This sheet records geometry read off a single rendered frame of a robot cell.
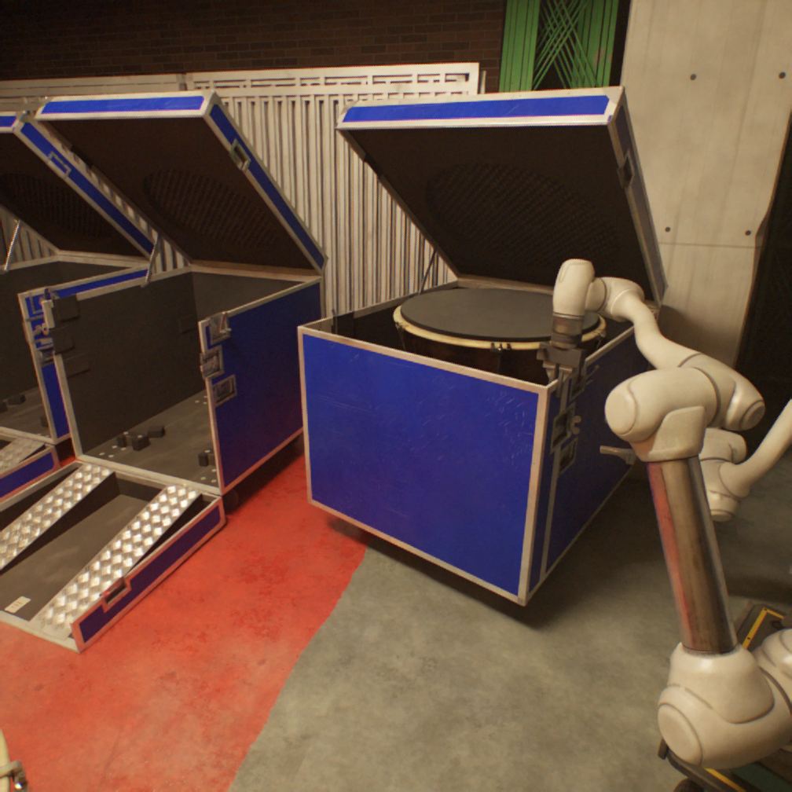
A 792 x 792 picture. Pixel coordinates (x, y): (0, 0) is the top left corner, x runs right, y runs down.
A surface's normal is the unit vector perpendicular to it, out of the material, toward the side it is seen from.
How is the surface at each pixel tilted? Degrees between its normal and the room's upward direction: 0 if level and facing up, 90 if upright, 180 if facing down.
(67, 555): 2
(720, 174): 90
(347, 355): 90
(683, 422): 67
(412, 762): 0
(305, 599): 0
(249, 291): 90
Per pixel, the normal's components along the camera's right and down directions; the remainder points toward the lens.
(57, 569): 0.00, -0.92
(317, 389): -0.61, 0.29
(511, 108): -0.48, -0.33
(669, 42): -0.29, 0.36
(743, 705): 0.19, -0.19
